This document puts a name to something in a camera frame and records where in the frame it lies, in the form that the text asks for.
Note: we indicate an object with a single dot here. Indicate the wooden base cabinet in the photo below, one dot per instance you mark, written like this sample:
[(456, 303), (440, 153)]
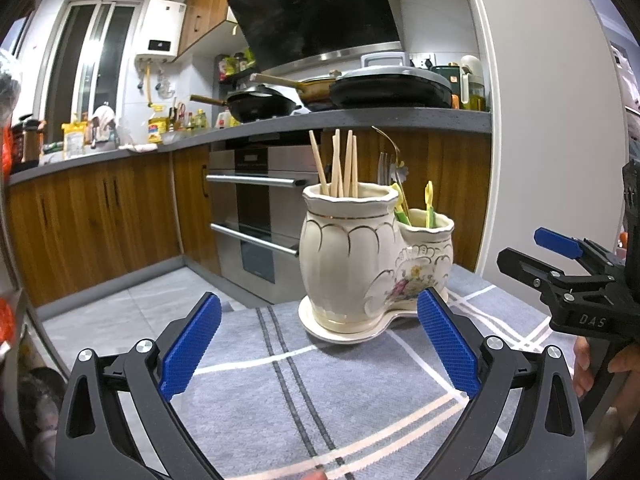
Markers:
[(450, 185), (100, 225)]

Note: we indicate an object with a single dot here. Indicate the built-in steel oven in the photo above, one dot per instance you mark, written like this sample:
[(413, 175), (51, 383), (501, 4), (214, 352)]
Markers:
[(260, 210)]

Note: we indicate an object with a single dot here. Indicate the white cloth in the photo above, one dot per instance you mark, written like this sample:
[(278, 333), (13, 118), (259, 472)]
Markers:
[(140, 148)]

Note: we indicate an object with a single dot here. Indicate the yellow plastic spoon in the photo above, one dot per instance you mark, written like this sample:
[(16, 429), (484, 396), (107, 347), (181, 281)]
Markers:
[(397, 193)]

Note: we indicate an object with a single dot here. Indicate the black frying pan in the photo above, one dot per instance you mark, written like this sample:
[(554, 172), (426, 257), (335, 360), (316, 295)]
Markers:
[(260, 105)]

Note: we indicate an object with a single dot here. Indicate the grey kitchen countertop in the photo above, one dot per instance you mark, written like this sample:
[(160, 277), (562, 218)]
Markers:
[(350, 121)]

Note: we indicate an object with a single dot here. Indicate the metal fork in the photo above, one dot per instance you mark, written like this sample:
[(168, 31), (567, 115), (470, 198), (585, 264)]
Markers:
[(384, 170)]

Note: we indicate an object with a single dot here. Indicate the metal spoon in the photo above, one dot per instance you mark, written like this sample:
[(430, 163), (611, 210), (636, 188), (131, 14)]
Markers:
[(399, 172)]

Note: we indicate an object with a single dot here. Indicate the grey plaid tablecloth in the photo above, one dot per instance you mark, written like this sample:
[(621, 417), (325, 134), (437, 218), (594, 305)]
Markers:
[(250, 385)]

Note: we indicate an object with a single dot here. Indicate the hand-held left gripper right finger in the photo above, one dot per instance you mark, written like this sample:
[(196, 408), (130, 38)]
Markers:
[(447, 345)]

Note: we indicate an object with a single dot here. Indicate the metal storage rack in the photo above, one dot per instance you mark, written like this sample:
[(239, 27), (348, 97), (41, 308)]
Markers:
[(42, 330)]

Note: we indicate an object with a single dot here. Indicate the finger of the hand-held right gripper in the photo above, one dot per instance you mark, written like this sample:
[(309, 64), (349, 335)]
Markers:
[(530, 272), (557, 243)]

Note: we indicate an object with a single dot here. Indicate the white plastic bag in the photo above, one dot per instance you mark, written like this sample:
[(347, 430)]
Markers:
[(105, 122)]

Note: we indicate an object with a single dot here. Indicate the wall socket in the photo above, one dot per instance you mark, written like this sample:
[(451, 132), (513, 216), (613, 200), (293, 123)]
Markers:
[(422, 60)]

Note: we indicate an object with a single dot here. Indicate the person's right hand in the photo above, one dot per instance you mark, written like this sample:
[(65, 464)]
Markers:
[(582, 367)]

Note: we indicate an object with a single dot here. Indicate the yellow food packet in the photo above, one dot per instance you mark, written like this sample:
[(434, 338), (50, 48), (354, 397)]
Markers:
[(74, 140)]

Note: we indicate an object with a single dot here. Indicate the wooden wall cabinet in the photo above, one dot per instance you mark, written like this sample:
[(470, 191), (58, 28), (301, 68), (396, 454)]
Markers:
[(215, 0)]

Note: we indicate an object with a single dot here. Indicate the kitchen window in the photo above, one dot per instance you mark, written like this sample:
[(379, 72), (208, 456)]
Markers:
[(85, 60)]

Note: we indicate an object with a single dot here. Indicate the white water heater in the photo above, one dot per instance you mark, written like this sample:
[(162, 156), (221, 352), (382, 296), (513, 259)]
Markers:
[(160, 25)]

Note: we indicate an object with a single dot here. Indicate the cream ceramic drip tray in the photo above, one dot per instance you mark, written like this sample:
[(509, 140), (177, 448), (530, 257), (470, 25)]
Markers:
[(340, 333)]

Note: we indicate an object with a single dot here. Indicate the black range hood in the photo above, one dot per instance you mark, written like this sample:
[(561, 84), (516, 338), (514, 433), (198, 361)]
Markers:
[(320, 10)]

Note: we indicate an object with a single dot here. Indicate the yellow oil bottle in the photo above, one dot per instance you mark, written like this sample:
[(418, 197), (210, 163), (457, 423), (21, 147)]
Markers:
[(157, 130)]

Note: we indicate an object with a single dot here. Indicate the wooden chopstick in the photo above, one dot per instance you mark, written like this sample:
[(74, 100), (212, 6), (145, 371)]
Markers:
[(336, 160), (354, 165), (347, 160), (317, 160)]

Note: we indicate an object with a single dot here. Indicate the black griddle with grey lid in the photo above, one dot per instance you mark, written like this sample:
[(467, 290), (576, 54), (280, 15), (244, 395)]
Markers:
[(390, 90)]

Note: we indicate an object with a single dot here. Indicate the group of condiment bottles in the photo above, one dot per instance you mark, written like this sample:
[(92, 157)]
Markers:
[(187, 120)]

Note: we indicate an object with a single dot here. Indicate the clear plastic bag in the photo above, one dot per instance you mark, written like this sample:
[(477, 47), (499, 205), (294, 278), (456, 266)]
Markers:
[(9, 85)]

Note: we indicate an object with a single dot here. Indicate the spice rack with jars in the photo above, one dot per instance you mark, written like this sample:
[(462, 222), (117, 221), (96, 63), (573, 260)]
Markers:
[(235, 65)]

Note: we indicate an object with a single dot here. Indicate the red plastic bag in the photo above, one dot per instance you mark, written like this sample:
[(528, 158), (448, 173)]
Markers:
[(6, 325), (6, 152)]

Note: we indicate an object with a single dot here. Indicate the yellow gas pipe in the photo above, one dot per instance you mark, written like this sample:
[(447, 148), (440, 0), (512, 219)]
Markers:
[(152, 85)]

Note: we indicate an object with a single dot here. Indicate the cream floral ceramic utensil holder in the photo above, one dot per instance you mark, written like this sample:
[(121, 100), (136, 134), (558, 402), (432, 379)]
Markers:
[(335, 260)]

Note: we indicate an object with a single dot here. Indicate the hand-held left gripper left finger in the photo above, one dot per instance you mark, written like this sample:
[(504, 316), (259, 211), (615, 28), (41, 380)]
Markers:
[(190, 347)]

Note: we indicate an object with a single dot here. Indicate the person's left hand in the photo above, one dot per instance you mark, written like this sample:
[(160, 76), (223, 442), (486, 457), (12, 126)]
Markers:
[(315, 475)]

